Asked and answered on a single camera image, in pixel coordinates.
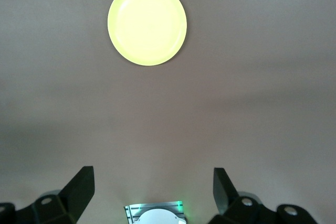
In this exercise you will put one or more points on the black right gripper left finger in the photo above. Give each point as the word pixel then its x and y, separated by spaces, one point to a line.
pixel 71 200

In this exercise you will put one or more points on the yellow plate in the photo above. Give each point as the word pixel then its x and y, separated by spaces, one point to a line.
pixel 147 23

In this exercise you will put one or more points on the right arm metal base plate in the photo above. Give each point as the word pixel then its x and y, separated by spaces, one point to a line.
pixel 131 209

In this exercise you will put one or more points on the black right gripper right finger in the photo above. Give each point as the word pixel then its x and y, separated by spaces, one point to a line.
pixel 236 211

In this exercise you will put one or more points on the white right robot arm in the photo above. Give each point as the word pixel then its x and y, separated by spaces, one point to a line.
pixel 157 217

